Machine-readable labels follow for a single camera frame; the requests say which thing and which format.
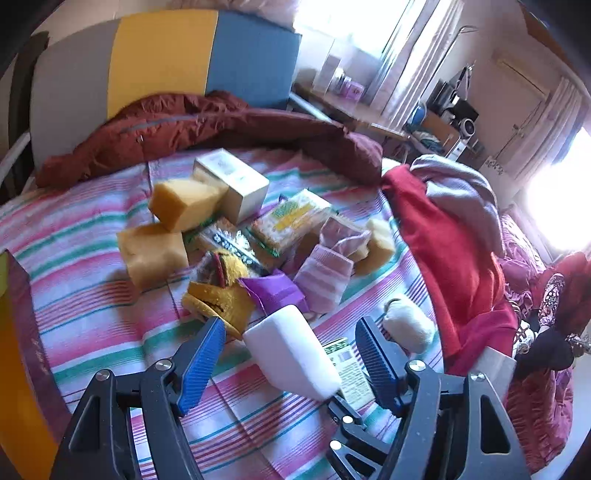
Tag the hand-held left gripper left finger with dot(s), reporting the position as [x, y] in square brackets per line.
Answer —
[203, 364]

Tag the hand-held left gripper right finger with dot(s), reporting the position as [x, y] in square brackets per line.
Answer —
[376, 364]

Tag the white sock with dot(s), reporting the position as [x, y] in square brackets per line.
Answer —
[408, 323]

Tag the white foam block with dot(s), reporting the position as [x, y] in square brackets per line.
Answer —
[291, 350]

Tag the pink striped sock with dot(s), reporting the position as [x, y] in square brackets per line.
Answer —
[341, 233]
[323, 277]

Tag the purple snack packet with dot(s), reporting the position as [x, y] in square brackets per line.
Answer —
[274, 290]

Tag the irregular yellow sponge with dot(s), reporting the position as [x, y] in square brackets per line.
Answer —
[381, 249]

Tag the yellow sponge block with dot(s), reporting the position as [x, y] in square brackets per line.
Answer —
[184, 205]
[152, 258]

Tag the dark label cracker packet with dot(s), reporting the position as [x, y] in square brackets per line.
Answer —
[231, 242]

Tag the green cracker packet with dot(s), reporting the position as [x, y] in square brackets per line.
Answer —
[291, 217]

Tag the gold storage box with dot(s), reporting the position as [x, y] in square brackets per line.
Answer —
[18, 369]

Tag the white carton box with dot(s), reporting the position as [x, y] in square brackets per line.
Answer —
[231, 175]

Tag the green white paper leaflet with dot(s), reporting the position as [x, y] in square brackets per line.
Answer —
[351, 369]

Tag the black red patterned garment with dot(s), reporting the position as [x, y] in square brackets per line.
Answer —
[545, 350]

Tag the magenta quilt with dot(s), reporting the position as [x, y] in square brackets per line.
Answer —
[545, 415]

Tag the maroon padded jacket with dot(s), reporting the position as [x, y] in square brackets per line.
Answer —
[258, 134]

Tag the blue container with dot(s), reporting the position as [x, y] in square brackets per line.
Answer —
[418, 115]

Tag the black stereo speaker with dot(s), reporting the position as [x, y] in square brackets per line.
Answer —
[464, 122]

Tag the wooden desk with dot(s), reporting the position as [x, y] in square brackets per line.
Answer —
[341, 108]

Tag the small purple box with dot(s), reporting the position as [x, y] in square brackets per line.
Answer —
[353, 88]

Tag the white box on desk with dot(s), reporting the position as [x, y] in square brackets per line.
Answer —
[328, 74]

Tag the pink curtain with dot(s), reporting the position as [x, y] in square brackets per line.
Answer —
[554, 120]
[240, 7]
[415, 60]

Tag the white air conditioner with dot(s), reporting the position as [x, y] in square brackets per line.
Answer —
[521, 74]

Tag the grey metal bed rail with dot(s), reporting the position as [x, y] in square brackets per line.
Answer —
[14, 152]

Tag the dark wooden bed frame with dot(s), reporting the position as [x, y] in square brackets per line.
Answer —
[23, 92]

